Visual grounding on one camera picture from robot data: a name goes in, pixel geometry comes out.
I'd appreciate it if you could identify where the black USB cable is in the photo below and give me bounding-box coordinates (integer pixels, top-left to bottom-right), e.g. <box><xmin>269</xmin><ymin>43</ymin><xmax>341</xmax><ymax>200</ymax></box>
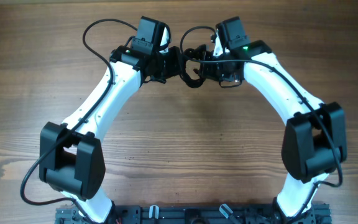
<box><xmin>178</xmin><ymin>44</ymin><xmax>214</xmax><ymax>89</ymax></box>

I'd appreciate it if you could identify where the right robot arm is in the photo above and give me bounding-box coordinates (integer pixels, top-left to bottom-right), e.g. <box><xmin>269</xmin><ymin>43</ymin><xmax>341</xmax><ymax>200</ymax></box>
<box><xmin>195</xmin><ymin>17</ymin><xmax>347</xmax><ymax>223</ymax></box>

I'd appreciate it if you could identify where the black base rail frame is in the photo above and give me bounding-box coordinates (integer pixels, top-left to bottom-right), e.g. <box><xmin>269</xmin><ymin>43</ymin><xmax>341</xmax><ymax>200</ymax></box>
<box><xmin>55</xmin><ymin>204</ymin><xmax>332</xmax><ymax>224</ymax></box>

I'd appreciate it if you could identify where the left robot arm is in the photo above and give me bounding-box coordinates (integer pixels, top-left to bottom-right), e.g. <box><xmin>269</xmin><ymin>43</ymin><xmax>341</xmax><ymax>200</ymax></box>
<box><xmin>34</xmin><ymin>17</ymin><xmax>182</xmax><ymax>223</ymax></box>

